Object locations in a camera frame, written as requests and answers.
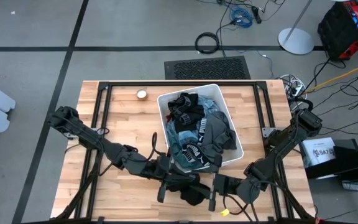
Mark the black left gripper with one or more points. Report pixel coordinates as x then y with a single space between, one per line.
160 168

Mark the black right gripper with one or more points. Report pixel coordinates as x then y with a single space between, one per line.
230 185

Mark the plain black garment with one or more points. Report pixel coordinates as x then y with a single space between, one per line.
191 197

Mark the white-banded Puma underwear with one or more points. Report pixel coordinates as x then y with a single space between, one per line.
194 152

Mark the pile of dark clothes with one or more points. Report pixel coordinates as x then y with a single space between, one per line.
182 137

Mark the dark grey garment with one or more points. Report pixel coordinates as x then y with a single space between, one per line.
219 130

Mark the crimson red garment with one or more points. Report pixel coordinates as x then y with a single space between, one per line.
168 118

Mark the black Puma waistband underwear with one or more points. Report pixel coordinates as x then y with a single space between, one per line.
185 115

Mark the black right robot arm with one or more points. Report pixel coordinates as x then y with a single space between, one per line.
284 146

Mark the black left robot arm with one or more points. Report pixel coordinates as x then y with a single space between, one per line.
89 137

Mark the yellow tape tag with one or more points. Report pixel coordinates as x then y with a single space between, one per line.
225 212

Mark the white perforated plastic laundry basket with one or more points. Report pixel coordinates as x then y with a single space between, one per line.
217 92

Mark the tape roll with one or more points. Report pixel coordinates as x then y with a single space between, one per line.
142 94

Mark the black perforated panel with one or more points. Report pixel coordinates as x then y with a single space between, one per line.
207 68

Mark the white printed box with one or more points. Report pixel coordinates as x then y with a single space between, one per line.
317 152

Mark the white power strip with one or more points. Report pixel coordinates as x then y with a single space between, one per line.
297 90

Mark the black beam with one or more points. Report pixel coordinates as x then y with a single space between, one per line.
346 161

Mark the grey round-base stand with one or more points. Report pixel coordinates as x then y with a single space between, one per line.
295 42

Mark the black power strip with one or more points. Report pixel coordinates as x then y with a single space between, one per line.
256 15

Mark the black and red case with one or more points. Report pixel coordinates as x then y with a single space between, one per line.
337 31

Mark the black metal table frame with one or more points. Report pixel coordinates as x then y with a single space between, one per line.
179 84

